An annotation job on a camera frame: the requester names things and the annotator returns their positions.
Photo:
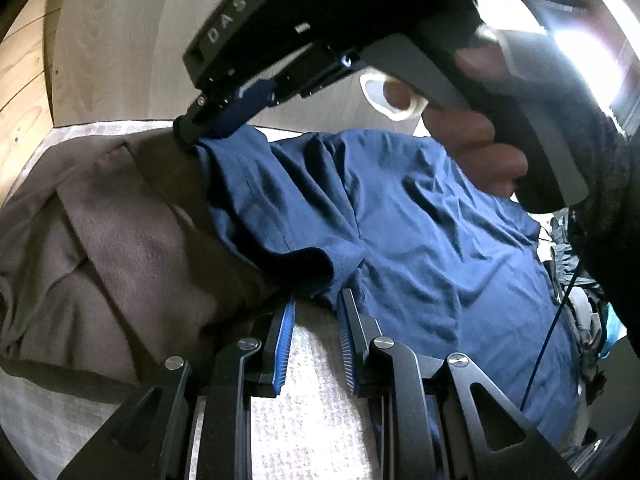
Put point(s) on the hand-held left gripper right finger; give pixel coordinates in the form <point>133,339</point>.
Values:
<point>346,342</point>

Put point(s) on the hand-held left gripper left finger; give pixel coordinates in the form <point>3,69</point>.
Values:
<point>282,342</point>

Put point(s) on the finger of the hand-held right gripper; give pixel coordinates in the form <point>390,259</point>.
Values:
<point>187,127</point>

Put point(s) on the navy blue shirt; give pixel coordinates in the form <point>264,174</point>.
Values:
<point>400,235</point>

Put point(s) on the pile of dark clothes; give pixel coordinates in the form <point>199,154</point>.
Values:
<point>585,310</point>

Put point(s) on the person's right hand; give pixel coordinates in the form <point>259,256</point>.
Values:
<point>465,135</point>

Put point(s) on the beige woven mat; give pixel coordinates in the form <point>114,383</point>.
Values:
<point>310,410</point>

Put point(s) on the white tape roll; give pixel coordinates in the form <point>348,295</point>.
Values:
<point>372,101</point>

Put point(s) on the brown garment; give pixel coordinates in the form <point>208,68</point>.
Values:
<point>125,250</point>

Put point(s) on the light blue garment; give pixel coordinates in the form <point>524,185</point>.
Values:
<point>615,332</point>

